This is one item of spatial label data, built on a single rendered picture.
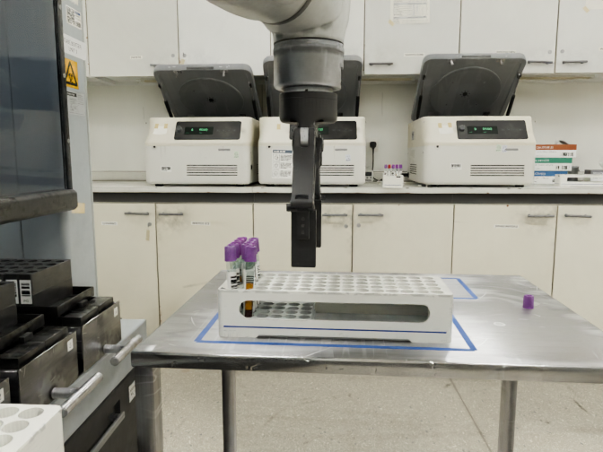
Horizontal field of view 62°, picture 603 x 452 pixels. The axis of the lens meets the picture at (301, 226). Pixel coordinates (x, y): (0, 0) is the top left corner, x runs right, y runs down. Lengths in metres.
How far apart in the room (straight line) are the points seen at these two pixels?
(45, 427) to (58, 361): 0.35
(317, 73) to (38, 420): 0.45
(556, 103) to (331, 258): 1.73
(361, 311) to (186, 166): 2.04
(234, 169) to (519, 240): 1.49
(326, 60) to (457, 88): 2.42
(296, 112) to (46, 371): 0.45
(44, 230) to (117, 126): 2.55
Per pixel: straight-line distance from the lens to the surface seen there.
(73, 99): 0.99
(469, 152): 2.69
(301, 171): 0.59
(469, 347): 0.66
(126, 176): 3.45
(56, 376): 0.76
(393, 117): 3.26
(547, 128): 3.50
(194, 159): 2.68
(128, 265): 2.85
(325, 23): 0.64
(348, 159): 2.60
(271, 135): 2.63
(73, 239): 0.97
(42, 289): 0.86
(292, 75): 0.64
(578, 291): 2.97
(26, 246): 0.99
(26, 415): 0.45
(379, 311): 0.75
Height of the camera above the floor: 1.05
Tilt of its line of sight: 8 degrees down
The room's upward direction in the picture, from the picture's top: straight up
